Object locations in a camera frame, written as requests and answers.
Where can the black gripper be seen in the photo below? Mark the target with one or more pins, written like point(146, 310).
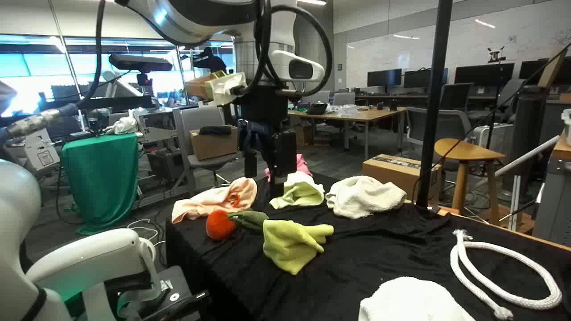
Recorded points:
point(260, 108)

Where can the pink cloth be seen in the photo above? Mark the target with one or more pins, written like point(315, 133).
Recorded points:
point(299, 163)

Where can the peach cloth orange print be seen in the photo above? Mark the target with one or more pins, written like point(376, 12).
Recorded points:
point(207, 203)

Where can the orange plush vegetable green leaves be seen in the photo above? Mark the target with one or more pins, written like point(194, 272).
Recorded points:
point(219, 226)

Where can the white terry towel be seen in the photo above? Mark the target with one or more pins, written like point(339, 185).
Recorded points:
point(410, 301)

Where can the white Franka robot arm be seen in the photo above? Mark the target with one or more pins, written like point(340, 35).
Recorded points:
point(89, 260)

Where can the pale green white towel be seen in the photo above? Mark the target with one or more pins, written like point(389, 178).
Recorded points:
point(296, 194)

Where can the small brown cardboard box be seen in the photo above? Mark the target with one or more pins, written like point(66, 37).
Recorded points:
point(214, 145)

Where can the black bag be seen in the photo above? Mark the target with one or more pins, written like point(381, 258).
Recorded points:
point(315, 108)

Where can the grey office chair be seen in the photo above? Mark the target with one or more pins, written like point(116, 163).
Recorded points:
point(201, 117)

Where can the bright yellow microfibre cloth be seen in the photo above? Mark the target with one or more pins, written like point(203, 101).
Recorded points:
point(290, 244)

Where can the long wooden desk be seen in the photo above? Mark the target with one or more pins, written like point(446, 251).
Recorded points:
point(356, 115)

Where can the off-white crumpled towel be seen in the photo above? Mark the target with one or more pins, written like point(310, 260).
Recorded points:
point(362, 197)

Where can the long cardboard box black print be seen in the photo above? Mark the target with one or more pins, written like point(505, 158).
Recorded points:
point(392, 172)

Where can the black tablecloth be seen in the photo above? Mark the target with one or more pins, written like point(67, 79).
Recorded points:
point(367, 251)

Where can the black computer monitor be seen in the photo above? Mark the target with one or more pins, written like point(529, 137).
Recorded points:
point(531, 71)
point(417, 79)
point(383, 78)
point(483, 74)

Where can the green fabric drape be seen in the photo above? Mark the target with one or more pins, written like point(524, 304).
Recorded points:
point(99, 179)

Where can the black mounting plate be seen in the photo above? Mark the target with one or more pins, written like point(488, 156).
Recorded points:
point(171, 297)

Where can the black vertical pole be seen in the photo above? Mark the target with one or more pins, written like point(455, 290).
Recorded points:
point(437, 90)

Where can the round wooden stool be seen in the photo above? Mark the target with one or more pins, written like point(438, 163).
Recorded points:
point(465, 153)

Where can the dark office chair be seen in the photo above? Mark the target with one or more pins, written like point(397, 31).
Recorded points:
point(456, 96)

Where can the white labelled box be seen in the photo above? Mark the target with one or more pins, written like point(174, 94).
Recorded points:
point(41, 153)

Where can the black drone figure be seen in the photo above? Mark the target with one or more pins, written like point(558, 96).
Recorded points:
point(494, 54)

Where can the silver metal bar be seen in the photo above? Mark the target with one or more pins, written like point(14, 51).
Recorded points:
point(526, 158)

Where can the grey workbench wooden top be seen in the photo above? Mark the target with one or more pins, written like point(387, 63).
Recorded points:
point(554, 203)

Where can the wrist camera with tan mount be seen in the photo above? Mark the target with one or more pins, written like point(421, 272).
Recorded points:
point(215, 90)

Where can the black camera bar on stand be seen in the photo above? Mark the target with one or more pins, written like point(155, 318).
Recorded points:
point(139, 62)

